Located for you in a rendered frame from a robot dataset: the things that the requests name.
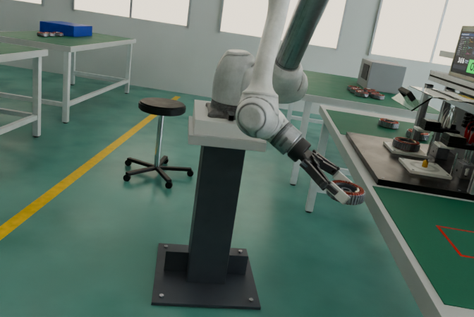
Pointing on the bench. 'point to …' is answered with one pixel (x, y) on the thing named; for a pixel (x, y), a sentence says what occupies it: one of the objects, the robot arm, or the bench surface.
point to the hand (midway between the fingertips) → (345, 190)
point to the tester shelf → (452, 82)
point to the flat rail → (462, 106)
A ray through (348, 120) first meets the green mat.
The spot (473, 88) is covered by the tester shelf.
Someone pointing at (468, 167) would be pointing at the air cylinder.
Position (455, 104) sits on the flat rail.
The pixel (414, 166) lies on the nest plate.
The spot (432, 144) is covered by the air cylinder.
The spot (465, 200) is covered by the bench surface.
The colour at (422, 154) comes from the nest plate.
